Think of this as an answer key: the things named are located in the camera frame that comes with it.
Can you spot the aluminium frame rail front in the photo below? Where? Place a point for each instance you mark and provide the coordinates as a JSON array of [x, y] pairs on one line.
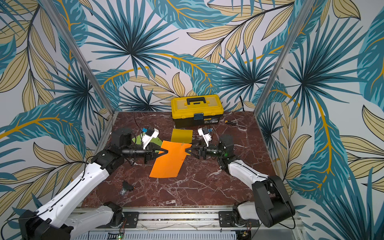
[[191, 223]]

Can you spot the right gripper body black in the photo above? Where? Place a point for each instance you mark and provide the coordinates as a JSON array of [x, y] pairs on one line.
[[199, 151]]

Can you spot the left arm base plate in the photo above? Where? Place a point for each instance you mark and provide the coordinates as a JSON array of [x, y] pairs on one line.
[[126, 219]]

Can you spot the small black clip object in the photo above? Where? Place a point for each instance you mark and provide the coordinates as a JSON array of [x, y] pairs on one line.
[[126, 187]]

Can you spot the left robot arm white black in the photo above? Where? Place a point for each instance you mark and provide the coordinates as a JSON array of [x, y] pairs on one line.
[[51, 221]]

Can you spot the left aluminium corner post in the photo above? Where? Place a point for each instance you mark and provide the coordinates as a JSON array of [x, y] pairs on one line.
[[58, 21]]

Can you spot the small screwdriver yellow black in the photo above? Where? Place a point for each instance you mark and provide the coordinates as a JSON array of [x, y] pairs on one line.
[[230, 123]]

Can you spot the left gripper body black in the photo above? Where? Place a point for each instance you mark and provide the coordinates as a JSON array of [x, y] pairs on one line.
[[146, 153]]

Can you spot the orange paper sheet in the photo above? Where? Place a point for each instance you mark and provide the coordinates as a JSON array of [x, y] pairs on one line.
[[169, 165]]

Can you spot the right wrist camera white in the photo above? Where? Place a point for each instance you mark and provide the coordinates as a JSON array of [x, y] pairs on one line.
[[205, 133]]

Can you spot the aluminium corner post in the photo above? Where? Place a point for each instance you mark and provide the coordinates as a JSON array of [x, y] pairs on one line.
[[58, 21], [285, 51]]

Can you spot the yellow black toolbox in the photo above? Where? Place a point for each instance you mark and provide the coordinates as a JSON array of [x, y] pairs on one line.
[[196, 111]]

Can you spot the right aluminium corner post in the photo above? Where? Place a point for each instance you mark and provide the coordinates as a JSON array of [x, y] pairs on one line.
[[285, 51]]

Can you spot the green paper sheet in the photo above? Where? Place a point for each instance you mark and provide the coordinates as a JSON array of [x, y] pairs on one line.
[[137, 140]]

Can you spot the yellow paper sheet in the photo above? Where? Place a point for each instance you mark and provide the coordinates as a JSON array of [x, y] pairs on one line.
[[182, 136]]

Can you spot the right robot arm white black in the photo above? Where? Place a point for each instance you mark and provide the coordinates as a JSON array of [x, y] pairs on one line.
[[272, 203]]

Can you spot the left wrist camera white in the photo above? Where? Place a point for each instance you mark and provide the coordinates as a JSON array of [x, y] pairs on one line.
[[148, 135]]

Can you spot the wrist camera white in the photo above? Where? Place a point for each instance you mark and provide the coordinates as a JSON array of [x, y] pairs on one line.
[[205, 133], [148, 135]]

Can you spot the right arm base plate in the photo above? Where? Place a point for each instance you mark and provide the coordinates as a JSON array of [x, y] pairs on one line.
[[231, 219]]

